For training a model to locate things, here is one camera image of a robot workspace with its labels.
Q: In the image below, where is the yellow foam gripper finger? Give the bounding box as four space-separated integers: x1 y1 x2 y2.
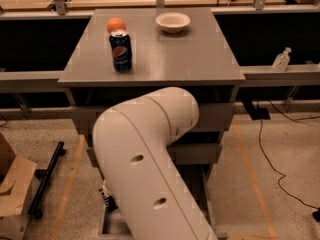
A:
102 180 110 197

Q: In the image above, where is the dark blue rxbar wrapper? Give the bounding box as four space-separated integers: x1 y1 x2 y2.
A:
99 187 117 212

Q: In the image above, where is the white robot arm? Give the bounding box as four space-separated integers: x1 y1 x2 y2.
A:
92 87 218 240

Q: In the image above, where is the grey open bottom drawer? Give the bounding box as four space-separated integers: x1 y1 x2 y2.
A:
89 165 228 240

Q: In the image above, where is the grey middle drawer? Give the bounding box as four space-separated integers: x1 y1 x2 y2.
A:
88 143 222 169

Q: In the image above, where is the grey top drawer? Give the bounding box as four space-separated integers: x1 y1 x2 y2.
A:
71 103 233 136

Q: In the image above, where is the grey drawer cabinet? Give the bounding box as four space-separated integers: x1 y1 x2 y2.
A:
59 8 244 240

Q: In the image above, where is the black metal bar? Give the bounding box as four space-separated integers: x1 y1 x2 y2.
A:
28 142 65 220

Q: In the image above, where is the brown cardboard box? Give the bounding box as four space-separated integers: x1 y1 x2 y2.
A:
0 134 39 240

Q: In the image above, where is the blue pepsi can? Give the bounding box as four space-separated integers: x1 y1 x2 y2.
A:
109 29 132 72

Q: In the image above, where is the orange fruit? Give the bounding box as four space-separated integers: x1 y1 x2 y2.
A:
106 17 126 33

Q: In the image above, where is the white bowl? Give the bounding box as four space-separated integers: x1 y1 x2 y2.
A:
156 12 191 34

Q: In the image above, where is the clear sanitizer bottle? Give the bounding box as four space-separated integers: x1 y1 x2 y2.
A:
272 47 291 72

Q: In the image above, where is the black floor cable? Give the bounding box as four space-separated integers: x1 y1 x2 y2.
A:
256 100 320 224

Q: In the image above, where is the grey metal rail frame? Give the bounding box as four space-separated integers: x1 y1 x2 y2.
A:
0 8 320 92

